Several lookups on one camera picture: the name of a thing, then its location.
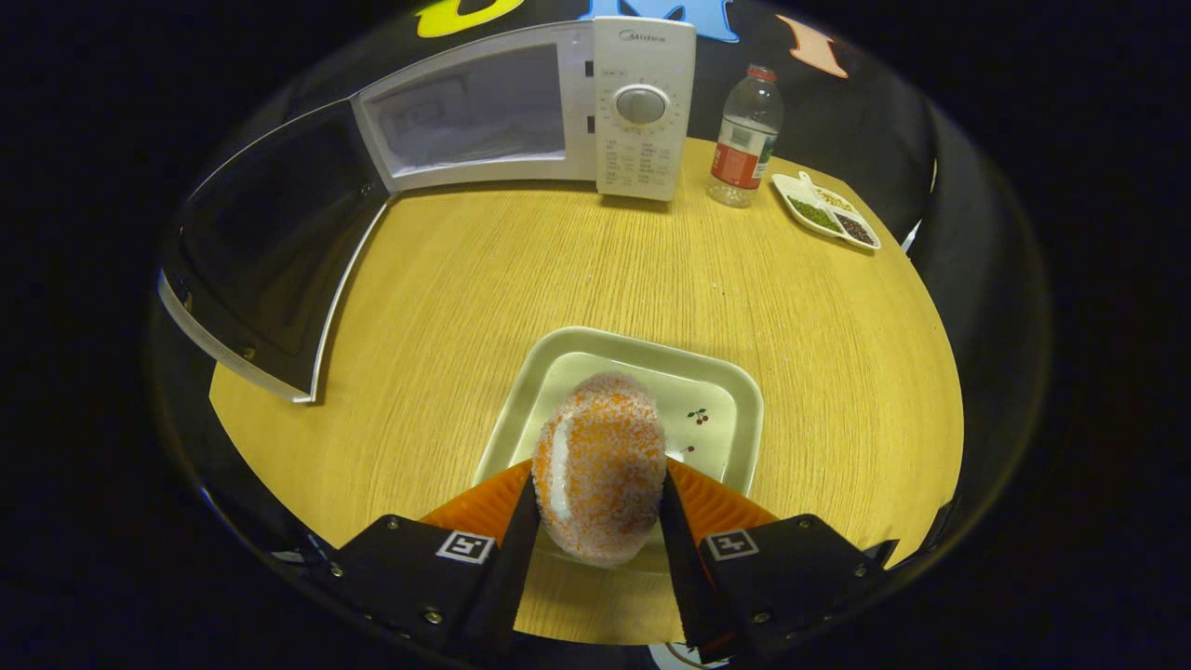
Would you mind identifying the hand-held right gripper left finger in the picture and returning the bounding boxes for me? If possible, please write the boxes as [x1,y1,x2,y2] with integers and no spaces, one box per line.
[330,459,542,657]

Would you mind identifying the orange breaded bun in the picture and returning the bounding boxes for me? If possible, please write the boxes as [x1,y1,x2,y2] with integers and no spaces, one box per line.
[532,372,668,569]

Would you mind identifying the pale green square plate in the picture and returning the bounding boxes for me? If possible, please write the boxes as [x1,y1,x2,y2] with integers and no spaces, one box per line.
[473,326,766,569]

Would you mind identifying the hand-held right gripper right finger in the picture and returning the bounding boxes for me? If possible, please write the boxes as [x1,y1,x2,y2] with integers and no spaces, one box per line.
[659,459,899,663]

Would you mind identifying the white divided dish of beans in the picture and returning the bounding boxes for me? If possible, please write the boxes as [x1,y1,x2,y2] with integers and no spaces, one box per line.
[772,171,882,252]

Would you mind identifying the clear red label plastic bottle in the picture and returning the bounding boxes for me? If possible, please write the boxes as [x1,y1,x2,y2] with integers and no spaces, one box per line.
[707,63,784,208]

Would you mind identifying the white microwave oven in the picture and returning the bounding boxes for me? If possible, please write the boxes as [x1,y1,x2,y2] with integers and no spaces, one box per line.
[156,17,697,404]

